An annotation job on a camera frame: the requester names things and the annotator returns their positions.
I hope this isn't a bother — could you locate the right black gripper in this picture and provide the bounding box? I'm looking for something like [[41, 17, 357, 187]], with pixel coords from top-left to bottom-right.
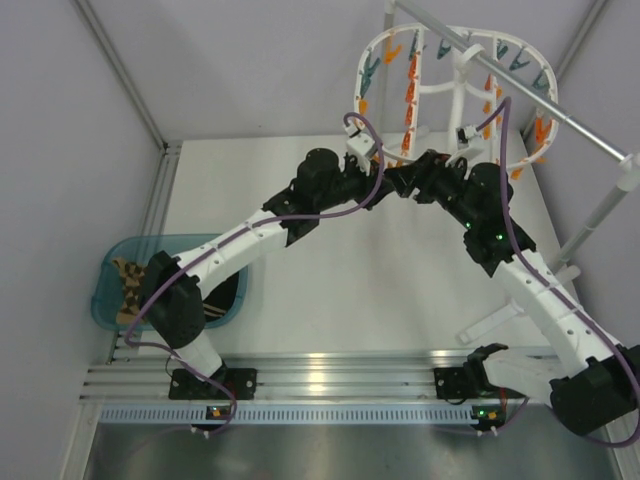
[[384, 150, 480, 230]]

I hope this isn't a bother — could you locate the white round clip hanger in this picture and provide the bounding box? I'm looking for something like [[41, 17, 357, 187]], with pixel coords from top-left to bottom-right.
[[353, 23, 558, 167]]

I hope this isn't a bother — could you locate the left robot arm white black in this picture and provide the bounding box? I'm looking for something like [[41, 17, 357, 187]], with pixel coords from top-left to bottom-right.
[[139, 145, 384, 397]]

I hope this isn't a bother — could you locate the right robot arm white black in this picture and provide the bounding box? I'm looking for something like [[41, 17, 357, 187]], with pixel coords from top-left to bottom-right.
[[385, 150, 639, 436]]

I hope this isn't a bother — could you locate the white rack base foot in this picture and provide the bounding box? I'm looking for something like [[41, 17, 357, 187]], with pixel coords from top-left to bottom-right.
[[455, 296, 525, 345]]

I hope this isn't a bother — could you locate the black striped sock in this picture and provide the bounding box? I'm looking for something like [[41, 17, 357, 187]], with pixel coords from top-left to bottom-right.
[[203, 273, 239, 323]]

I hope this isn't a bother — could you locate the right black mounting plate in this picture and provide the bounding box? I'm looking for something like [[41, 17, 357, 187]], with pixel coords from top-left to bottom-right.
[[433, 367, 481, 405]]

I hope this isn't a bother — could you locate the black mounting plate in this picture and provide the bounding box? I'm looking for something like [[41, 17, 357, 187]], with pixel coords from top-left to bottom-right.
[[168, 367, 257, 400], [433, 367, 481, 405]]

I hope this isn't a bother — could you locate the brown checkered sock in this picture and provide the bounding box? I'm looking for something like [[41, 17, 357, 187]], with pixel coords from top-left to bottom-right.
[[111, 257, 146, 325]]

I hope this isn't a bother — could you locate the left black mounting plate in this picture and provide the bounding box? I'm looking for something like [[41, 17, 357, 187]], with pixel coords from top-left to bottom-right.
[[168, 367, 257, 400]]

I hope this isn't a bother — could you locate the teal plastic basket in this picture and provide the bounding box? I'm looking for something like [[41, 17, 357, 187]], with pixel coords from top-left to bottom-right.
[[91, 233, 249, 331]]

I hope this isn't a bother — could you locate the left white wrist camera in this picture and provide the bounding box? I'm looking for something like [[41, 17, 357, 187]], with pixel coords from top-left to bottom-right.
[[345, 124, 378, 164]]

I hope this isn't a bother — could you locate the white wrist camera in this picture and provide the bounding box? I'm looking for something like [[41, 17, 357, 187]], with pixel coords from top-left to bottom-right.
[[345, 124, 378, 164], [446, 125, 489, 166]]

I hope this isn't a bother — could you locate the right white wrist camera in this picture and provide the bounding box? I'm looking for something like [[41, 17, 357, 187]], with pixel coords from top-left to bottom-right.
[[446, 125, 489, 166]]

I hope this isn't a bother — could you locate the silver hanging rail rod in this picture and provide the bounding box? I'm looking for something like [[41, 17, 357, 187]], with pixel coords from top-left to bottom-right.
[[397, 0, 640, 171]]

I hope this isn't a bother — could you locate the aluminium rail frame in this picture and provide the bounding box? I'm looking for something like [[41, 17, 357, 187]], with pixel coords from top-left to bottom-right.
[[79, 142, 581, 404]]

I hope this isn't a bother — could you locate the perforated grey cable duct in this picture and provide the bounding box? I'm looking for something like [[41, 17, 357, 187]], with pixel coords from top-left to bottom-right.
[[99, 403, 506, 425]]

